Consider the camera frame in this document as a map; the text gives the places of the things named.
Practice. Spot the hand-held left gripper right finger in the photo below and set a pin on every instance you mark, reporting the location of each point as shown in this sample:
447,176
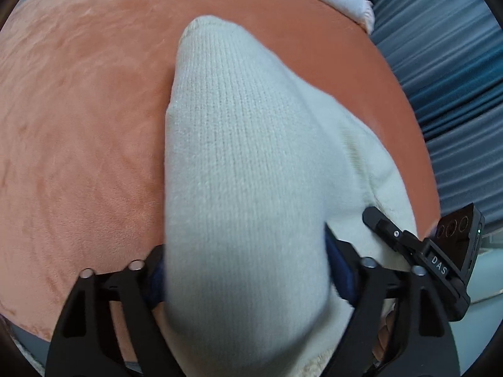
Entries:
342,271

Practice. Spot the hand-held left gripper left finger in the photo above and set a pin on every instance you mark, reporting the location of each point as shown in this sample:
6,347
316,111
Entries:
155,282

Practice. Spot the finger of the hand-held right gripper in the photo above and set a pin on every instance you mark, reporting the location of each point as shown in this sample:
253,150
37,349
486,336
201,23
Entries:
393,233

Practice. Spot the cream knit cardigan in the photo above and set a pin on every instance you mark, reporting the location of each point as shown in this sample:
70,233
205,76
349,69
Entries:
251,172

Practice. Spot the cream fluffy fleece cloth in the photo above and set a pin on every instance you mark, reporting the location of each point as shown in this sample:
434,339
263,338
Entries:
314,367

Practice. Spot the blue curtain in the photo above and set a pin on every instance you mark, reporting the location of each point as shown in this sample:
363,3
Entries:
452,86

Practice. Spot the orange plush blanket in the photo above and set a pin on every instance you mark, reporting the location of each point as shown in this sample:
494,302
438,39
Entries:
78,125

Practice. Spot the grey leather bed frame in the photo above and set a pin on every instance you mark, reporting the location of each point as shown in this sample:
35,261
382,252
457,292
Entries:
25,341

